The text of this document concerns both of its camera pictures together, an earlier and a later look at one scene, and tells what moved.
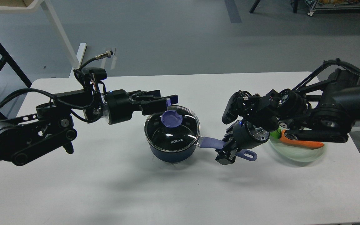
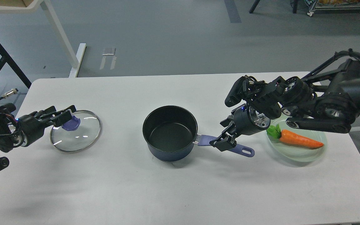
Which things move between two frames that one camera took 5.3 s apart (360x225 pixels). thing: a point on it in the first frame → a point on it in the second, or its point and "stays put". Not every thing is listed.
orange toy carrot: x=278 y=133 stays put
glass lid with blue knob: x=177 y=129 → x=77 y=134
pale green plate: x=296 y=153 stays put
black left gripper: x=118 y=108 → x=32 y=127
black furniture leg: x=252 y=9 stays put
